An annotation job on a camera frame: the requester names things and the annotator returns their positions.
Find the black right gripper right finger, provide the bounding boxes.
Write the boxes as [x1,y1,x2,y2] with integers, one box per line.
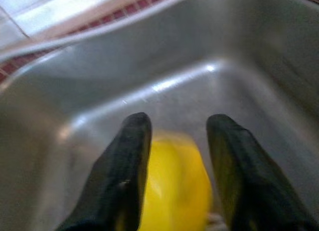
[206,113,317,231]

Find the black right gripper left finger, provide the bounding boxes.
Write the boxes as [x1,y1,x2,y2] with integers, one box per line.
[56,112,153,231]

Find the yellow bell pepper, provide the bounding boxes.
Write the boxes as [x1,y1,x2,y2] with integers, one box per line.
[116,131,214,231]

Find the stainless steel sink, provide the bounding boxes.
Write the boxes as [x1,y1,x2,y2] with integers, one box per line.
[0,0,319,231]

